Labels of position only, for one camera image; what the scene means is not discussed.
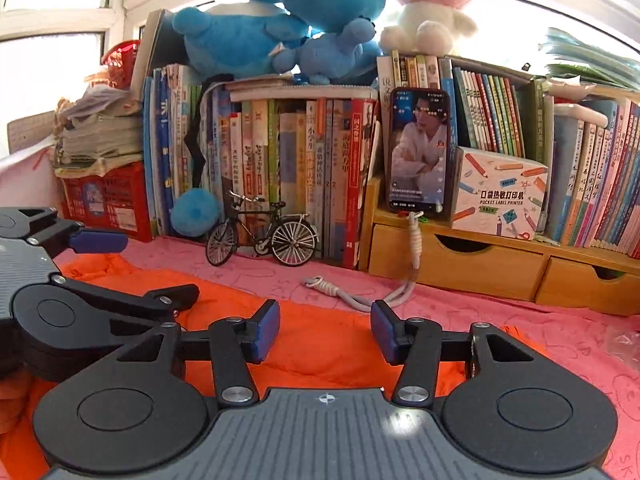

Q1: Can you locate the black model bicycle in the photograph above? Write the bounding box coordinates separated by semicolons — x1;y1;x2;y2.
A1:
206;190;319;267

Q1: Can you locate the clear plastic bag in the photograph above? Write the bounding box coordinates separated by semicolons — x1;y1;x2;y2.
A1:
602;325;640;361

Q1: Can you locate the white cylindrical tube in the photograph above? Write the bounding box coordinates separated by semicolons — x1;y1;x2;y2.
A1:
552;104;610;128

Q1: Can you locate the blue dolphin plush toy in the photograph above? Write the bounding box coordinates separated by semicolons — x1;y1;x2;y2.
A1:
272;16;377;86

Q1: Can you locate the wooden desk organizer with drawers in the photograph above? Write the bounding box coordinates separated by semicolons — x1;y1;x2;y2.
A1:
357;175;640;317

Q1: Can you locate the pink bunny-print blanket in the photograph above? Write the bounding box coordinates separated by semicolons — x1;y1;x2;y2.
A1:
50;235;640;480

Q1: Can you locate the red plastic crate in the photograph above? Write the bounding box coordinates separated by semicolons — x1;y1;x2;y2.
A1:
60;160;153;243

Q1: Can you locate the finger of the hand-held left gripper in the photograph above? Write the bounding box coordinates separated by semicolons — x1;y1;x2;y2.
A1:
0;206;129;257
50;274;201;346

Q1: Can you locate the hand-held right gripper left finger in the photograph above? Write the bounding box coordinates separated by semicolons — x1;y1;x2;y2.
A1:
114;299;281;407

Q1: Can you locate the blue cat plush toy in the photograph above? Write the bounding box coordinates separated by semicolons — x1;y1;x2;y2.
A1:
172;0;388;78

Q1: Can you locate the row of pale-spine books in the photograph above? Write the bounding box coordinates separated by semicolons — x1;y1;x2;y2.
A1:
376;50;458;181

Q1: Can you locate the white paper sheet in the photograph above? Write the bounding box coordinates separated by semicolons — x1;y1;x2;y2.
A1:
0;147;63;211

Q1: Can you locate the stack of paper booklets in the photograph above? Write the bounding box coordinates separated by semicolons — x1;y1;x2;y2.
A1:
52;82;146;178

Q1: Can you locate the stack of green folders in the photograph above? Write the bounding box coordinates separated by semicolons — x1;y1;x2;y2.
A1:
540;27;640;93

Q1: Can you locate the black strap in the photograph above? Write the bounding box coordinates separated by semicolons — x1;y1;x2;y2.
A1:
181;74;223;188

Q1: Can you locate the row of large upright books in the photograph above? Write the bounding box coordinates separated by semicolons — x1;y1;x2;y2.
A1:
142;62;381;271

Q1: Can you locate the orange down jacket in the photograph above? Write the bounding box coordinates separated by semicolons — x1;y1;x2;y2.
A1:
0;252;541;480

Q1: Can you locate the row of slim pastel books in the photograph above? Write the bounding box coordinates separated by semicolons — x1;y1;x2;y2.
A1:
545;97;640;251

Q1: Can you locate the boxed set of thin books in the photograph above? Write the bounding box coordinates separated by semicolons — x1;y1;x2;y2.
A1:
450;56;546;163

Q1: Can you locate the white pencil-print box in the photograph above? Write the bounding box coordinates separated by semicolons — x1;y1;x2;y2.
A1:
450;146;550;241

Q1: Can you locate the blue plush ball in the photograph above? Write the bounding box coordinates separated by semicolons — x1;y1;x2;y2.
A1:
170;188;223;238

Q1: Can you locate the grid-pattern board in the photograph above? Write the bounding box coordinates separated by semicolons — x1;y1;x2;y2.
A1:
6;117;61;156

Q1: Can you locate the white phone lanyard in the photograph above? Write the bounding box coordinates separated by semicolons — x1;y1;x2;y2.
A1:
302;210;426;313

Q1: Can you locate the black smartphone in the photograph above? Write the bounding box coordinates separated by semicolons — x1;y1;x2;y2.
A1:
387;86;451;213

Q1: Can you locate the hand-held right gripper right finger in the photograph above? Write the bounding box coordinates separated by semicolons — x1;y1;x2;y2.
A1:
370;299;537;407

